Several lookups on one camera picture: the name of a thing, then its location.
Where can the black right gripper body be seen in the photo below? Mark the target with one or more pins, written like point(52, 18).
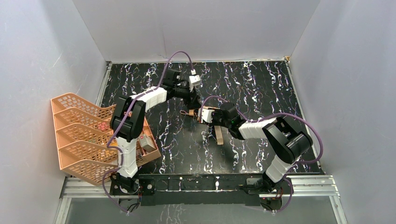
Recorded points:
point(215, 119)

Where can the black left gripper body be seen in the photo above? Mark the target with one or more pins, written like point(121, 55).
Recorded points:
point(192, 101)

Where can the beige and black folding umbrella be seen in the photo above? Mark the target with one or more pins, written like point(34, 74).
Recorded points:
point(196, 113)

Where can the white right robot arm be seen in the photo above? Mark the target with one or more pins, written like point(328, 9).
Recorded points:
point(287, 140)

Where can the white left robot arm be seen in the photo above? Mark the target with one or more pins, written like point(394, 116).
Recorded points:
point(128, 119)

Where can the grey box in organizer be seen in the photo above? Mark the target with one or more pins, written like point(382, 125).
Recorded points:
point(147, 143)

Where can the orange plastic file organizer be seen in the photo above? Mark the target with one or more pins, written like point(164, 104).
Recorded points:
point(82, 131)

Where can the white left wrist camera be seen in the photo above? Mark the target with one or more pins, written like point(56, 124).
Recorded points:
point(194, 80)

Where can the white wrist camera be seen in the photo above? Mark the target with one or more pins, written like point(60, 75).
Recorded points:
point(194, 80)
point(206, 115)

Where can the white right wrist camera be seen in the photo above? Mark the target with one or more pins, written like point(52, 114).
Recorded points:
point(206, 115)

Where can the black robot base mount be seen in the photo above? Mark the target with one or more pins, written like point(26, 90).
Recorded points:
point(245, 189)

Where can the aluminium frame rail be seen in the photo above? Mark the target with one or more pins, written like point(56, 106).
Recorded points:
point(304, 185)

